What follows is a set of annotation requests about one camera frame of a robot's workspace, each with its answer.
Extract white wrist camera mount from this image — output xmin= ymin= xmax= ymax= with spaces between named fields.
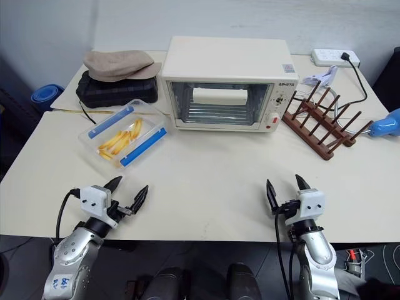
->
xmin=79 ymin=184 xmax=120 ymax=231
xmin=295 ymin=188 xmax=326 ymax=226

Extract black chair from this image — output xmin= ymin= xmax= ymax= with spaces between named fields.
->
xmin=371 ymin=46 xmax=400 ymax=109

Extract white plastic clip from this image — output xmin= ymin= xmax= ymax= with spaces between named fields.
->
xmin=301 ymin=65 xmax=338 ymax=87

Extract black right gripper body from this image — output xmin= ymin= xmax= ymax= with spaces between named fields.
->
xmin=274 ymin=199 xmax=303 ymax=224

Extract dark rounded shape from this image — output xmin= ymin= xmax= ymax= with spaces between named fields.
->
xmin=226 ymin=263 xmax=262 ymax=300
xmin=146 ymin=267 xmax=189 ymax=300

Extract thin black cable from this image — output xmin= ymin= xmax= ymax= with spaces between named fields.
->
xmin=78 ymin=99 xmax=98 ymax=126

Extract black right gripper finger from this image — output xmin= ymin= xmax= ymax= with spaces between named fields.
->
xmin=266 ymin=178 xmax=281 ymax=215
xmin=294 ymin=174 xmax=311 ymax=192

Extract black quilted bag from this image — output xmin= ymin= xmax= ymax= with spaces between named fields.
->
xmin=76 ymin=70 xmax=159 ymax=109

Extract white power strip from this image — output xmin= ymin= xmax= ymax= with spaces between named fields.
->
xmin=311 ymin=47 xmax=361 ymax=68

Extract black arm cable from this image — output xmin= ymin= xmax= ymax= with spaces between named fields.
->
xmin=55 ymin=187 xmax=82 ymax=241
xmin=272 ymin=207 xmax=296 ymax=300

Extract light blue plastic appliance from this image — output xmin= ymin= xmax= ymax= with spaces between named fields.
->
xmin=368 ymin=107 xmax=400 ymax=139

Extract clear container with blue clips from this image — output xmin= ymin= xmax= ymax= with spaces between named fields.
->
xmin=77 ymin=98 xmax=170 ymax=171

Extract beige flat cap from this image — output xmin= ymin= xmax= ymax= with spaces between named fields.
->
xmin=83 ymin=49 xmax=163 ymax=84

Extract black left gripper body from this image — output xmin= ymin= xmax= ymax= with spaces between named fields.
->
xmin=107 ymin=201 xmax=133 ymax=224

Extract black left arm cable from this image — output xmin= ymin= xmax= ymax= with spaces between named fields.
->
xmin=55 ymin=187 xmax=82 ymax=241

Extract blue rolled mat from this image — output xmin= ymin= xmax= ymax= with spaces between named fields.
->
xmin=30 ymin=84 xmax=65 ymax=112

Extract black plug with cable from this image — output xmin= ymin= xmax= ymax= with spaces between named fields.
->
xmin=339 ymin=52 xmax=390 ymax=115

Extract cream toaster oven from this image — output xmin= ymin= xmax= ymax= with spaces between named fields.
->
xmin=161 ymin=36 xmax=300 ymax=134

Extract brown wooden dish rack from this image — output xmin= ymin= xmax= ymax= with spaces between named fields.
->
xmin=282 ymin=81 xmax=374 ymax=162

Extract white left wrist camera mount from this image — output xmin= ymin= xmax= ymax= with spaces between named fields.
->
xmin=79 ymin=184 xmax=120 ymax=231

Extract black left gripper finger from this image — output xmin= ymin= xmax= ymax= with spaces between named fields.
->
xmin=102 ymin=175 xmax=124 ymax=193
xmin=129 ymin=184 xmax=149 ymax=216

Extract red and grey tool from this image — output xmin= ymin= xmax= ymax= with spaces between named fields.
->
xmin=344 ymin=246 xmax=370 ymax=276

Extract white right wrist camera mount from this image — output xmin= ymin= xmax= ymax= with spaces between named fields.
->
xmin=295 ymin=188 xmax=326 ymax=226

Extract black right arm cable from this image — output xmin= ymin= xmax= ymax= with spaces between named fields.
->
xmin=272 ymin=207 xmax=296 ymax=300

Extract yellow wooden ruler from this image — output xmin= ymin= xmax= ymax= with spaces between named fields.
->
xmin=64 ymin=107 xmax=171 ymax=117

